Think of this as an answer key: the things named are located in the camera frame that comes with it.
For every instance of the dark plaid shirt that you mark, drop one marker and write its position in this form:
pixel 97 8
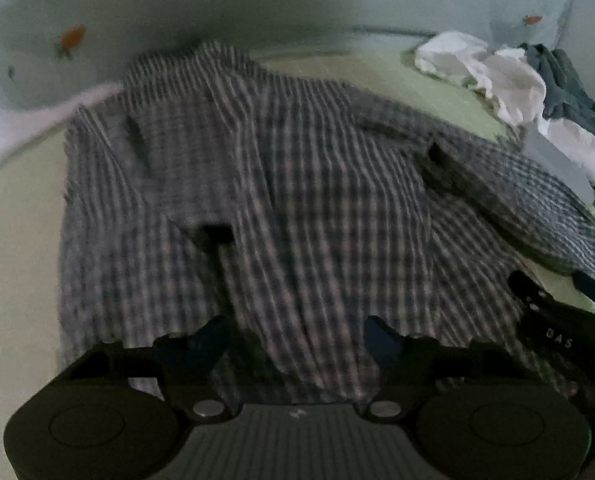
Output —
pixel 302 185

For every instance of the dark grey-blue garment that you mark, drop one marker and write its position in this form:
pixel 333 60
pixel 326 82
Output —
pixel 567 95

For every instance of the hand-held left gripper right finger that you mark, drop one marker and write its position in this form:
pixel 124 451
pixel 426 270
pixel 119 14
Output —
pixel 382 346

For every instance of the light grey garment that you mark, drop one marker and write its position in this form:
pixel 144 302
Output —
pixel 552 165

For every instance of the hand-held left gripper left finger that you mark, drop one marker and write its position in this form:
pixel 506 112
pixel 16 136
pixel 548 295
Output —
pixel 207 346

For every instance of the white crumpled garment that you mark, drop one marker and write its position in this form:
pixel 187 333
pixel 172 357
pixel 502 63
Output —
pixel 507 80

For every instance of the pale blue carrot-print quilt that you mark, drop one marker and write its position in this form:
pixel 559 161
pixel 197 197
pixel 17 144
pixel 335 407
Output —
pixel 177 5

